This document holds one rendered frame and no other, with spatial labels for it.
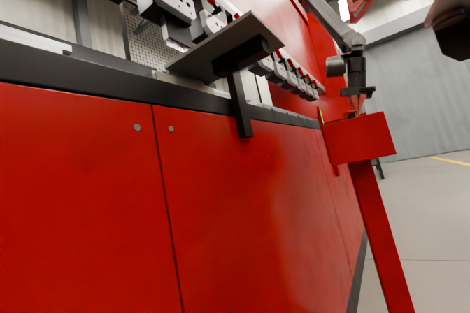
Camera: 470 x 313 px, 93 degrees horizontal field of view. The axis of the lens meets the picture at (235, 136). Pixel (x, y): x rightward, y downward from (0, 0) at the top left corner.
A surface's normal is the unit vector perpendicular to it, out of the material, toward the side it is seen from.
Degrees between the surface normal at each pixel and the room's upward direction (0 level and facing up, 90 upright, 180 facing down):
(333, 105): 90
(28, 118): 90
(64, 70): 90
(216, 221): 90
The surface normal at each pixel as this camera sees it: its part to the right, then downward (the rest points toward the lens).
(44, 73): 0.81, -0.25
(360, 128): -0.36, -0.07
